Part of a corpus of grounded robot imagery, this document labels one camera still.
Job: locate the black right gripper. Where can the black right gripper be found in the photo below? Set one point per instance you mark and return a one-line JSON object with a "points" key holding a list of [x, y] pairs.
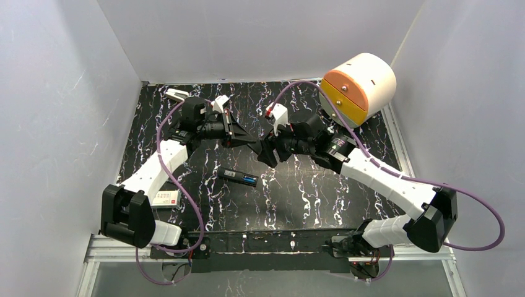
{"points": [[273, 147]]}

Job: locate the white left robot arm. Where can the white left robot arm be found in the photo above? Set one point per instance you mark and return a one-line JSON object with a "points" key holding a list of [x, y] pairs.
{"points": [[127, 214]]}

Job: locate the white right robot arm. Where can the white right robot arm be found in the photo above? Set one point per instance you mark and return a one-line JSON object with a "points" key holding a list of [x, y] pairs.
{"points": [[430, 211]]}

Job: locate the white battery box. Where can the white battery box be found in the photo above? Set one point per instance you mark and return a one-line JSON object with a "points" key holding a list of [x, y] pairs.
{"points": [[166, 199]]}

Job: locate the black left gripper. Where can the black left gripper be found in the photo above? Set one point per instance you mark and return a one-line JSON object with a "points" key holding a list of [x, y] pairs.
{"points": [[229, 129]]}

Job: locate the blue battery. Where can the blue battery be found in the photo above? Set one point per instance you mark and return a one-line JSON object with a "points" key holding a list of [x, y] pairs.
{"points": [[251, 180]]}

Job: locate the round orange drawer cabinet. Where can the round orange drawer cabinet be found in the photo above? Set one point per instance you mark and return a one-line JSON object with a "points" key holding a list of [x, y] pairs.
{"points": [[357, 89]]}

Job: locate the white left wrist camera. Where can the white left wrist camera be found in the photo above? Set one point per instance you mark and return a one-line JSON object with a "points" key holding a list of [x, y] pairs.
{"points": [[218, 105]]}

